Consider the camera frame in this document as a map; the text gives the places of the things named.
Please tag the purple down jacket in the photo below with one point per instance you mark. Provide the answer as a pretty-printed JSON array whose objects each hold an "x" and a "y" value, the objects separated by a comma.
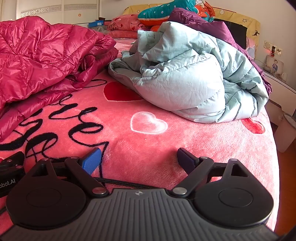
[{"x": 185, "y": 16}]

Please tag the white nightstand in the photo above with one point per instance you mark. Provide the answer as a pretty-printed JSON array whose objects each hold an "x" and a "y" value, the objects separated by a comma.
[{"x": 282, "y": 92}]

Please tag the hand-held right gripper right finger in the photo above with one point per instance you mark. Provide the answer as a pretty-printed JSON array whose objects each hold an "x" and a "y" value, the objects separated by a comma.
[{"x": 186, "y": 160}]

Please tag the photo frame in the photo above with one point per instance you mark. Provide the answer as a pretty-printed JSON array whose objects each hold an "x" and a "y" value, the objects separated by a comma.
[{"x": 274, "y": 64}]

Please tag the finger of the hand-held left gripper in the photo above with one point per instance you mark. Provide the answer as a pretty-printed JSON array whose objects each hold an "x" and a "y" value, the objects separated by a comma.
[{"x": 13, "y": 160}]

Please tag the teal floral quilt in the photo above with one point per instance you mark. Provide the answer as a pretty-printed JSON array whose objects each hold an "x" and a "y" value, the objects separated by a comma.
[{"x": 161, "y": 9}]

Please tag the grey trash bin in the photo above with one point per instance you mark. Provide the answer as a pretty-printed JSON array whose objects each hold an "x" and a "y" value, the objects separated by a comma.
[{"x": 288, "y": 132}]

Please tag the white wardrobe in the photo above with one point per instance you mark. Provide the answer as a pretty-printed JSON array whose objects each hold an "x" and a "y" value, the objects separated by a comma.
[{"x": 69, "y": 11}]

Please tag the wall socket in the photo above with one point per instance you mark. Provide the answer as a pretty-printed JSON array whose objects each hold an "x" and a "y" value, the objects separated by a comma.
[{"x": 274, "y": 49}]

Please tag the red down jacket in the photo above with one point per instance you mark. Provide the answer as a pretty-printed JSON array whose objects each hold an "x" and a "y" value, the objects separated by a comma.
[{"x": 34, "y": 58}]

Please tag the pink heart print blanket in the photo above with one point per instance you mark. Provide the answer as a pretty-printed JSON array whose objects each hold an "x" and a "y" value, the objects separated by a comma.
[{"x": 138, "y": 141}]

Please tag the black cloth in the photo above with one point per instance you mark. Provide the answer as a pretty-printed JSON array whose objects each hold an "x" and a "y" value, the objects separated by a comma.
[{"x": 238, "y": 34}]

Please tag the pink heart print pillow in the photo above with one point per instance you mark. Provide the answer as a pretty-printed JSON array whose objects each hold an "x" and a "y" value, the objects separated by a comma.
[{"x": 124, "y": 23}]

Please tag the pink folded blanket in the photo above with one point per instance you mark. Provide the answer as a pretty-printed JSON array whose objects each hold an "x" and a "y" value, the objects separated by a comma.
[{"x": 122, "y": 34}]

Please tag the light blue down jacket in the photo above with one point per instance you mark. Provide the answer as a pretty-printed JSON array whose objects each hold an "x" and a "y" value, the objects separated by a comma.
[{"x": 185, "y": 76}]

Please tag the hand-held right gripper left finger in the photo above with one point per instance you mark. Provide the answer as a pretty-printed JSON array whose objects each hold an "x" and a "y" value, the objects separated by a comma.
[{"x": 92, "y": 160}]

